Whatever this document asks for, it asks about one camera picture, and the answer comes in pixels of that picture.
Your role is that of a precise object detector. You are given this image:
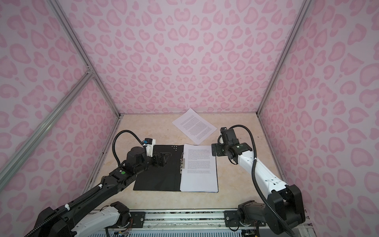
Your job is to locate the left corner aluminium post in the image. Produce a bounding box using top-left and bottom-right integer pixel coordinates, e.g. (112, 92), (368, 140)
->
(46, 0), (121, 118)

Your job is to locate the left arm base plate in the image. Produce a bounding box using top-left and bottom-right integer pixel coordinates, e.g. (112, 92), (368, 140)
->
(100, 211), (146, 229)

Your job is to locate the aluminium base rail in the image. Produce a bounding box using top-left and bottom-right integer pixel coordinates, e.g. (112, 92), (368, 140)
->
(54, 207), (316, 237)

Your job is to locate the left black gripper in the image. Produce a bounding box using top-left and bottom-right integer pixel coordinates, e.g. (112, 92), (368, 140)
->
(135, 150), (171, 176)

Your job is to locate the printed paper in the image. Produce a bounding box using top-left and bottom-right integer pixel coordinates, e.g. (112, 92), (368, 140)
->
(180, 144), (219, 193)

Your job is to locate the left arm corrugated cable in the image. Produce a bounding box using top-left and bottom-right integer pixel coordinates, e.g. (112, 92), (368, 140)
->
(25, 129), (146, 237)

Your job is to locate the metal folder clip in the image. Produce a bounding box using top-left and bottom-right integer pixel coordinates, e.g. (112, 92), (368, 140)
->
(180, 153), (185, 174)

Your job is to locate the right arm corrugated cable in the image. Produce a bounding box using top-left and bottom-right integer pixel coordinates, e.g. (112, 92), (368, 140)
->
(217, 124), (297, 237)

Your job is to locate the corner aluminium post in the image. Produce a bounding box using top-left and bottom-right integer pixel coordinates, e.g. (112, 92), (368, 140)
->
(256, 0), (314, 117)
(46, 0), (121, 118)

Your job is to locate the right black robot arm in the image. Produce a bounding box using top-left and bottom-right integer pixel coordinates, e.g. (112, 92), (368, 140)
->
(211, 124), (306, 237)

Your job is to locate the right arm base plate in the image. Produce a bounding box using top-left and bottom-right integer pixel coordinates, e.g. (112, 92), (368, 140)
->
(223, 210), (243, 229)

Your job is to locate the right corner aluminium post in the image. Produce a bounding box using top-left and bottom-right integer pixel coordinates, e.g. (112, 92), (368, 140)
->
(256, 0), (314, 117)

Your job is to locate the diagonal aluminium frame bar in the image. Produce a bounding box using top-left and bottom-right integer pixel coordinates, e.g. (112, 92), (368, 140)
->
(1, 70), (93, 190)

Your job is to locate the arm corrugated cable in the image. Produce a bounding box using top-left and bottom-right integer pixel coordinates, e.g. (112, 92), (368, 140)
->
(25, 129), (146, 237)
(217, 124), (297, 237)

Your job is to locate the black file folder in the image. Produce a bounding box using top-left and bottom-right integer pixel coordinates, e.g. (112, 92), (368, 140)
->
(133, 145), (184, 192)

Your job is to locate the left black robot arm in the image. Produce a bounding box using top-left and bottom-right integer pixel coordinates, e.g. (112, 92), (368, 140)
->
(27, 152), (172, 237)

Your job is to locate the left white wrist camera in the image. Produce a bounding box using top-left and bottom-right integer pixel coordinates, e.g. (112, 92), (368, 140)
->
(143, 138), (156, 158)

